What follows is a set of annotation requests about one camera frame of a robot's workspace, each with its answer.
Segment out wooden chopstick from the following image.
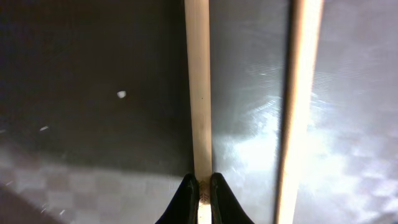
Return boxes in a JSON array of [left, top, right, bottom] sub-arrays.
[[273, 0, 324, 224], [184, 0, 212, 224]]

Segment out brown serving tray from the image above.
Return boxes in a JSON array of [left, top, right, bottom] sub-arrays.
[[1, 0, 397, 223]]

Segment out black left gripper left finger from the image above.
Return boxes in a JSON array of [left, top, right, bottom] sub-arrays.
[[155, 174, 199, 224]]

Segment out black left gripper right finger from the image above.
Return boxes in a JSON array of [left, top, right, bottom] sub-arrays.
[[210, 172, 254, 224]]

